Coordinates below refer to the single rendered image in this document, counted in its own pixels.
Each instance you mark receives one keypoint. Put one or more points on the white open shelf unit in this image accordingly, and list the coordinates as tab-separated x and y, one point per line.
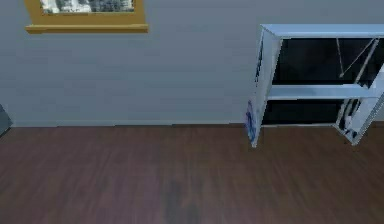
316	90

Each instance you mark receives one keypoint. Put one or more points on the yellow framed window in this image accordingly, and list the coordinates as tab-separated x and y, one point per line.
86	23

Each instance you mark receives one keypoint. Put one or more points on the dark grey block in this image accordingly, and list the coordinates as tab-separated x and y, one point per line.
3	120

